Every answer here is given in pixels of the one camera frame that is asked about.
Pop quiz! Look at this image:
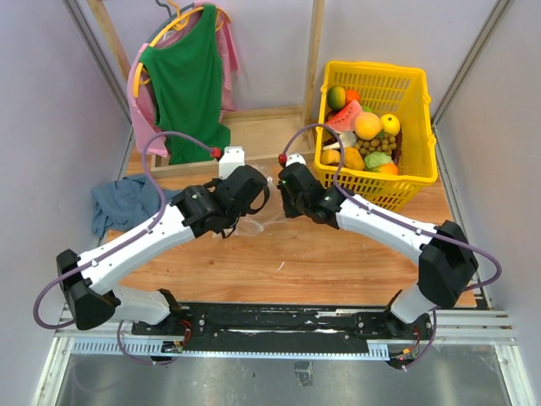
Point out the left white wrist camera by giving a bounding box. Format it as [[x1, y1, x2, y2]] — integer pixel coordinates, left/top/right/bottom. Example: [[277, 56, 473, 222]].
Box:
[[210, 146, 245, 181]]

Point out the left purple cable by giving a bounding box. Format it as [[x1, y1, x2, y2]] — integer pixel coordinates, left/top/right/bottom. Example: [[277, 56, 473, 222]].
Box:
[[32, 130, 221, 365]]

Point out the green orange mango toy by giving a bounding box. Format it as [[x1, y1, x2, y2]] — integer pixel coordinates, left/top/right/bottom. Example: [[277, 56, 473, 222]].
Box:
[[326, 85, 346, 111]]

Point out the white garlic toy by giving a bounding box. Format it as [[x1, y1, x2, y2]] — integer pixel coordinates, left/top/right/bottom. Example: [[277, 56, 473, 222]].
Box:
[[322, 131, 358, 151]]

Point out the yellow lemon toy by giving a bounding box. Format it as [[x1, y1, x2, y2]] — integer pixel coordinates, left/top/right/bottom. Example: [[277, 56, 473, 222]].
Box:
[[380, 113, 401, 136]]

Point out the blue crumpled cloth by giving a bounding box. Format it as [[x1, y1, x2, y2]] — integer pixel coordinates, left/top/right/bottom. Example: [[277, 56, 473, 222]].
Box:
[[90, 174, 162, 238]]

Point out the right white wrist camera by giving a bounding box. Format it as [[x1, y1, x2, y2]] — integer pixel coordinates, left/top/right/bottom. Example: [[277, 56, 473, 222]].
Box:
[[278, 153, 306, 168]]

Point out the orange peach toy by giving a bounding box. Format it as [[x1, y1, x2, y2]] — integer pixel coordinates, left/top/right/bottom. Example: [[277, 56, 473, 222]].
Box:
[[354, 112, 382, 140]]

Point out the yellow plastic basket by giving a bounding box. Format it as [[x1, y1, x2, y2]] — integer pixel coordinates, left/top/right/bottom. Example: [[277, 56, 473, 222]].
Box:
[[314, 61, 437, 211]]

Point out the pink shirt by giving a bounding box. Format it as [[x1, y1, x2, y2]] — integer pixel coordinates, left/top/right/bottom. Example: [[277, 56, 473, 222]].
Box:
[[127, 17, 240, 152]]

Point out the wooden clothes rack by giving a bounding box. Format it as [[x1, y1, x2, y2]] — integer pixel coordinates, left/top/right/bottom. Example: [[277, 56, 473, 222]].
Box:
[[86, 1, 325, 178]]

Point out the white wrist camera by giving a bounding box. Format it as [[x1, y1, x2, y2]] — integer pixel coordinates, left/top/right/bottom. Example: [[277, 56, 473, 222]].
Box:
[[278, 153, 306, 168], [210, 146, 245, 181]]

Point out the orange tangerine toy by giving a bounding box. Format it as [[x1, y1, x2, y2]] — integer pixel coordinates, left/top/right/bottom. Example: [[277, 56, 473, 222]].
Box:
[[345, 90, 361, 104]]

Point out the green cabbage toy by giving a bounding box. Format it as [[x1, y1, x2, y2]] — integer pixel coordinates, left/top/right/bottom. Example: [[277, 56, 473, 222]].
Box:
[[364, 151, 393, 171]]

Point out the yellow clothes hanger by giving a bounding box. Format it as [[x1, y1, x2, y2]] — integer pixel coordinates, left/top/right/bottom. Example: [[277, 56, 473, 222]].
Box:
[[133, 3, 232, 99]]

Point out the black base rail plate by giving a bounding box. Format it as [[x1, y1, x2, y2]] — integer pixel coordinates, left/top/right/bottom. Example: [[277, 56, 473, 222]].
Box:
[[131, 303, 432, 355]]

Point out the green tank top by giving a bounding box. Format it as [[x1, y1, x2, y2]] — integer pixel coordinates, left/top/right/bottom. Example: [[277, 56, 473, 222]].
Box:
[[139, 4, 231, 165]]

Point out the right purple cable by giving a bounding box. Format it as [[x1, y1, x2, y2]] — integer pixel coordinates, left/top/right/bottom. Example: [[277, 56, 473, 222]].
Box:
[[278, 123, 503, 369]]

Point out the clear polka dot zip bag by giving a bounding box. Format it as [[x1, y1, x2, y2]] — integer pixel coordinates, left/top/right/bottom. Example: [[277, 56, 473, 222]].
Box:
[[233, 172, 287, 237]]

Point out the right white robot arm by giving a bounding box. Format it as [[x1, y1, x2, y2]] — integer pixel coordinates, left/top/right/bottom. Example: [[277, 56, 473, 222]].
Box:
[[278, 162, 478, 338]]

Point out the purple cable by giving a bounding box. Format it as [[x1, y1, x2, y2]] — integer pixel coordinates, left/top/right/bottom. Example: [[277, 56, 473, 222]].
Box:
[[278, 123, 503, 369], [32, 130, 221, 365]]

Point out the watermelon slice toy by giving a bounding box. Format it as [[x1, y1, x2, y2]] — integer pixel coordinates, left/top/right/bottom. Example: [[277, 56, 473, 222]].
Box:
[[325, 100, 363, 133]]

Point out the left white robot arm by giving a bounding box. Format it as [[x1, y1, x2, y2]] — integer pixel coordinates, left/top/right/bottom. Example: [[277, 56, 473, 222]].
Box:
[[56, 165, 270, 335]]

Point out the grey clothes hanger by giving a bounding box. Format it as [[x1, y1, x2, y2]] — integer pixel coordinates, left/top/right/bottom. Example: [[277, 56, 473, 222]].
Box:
[[154, 0, 195, 18]]

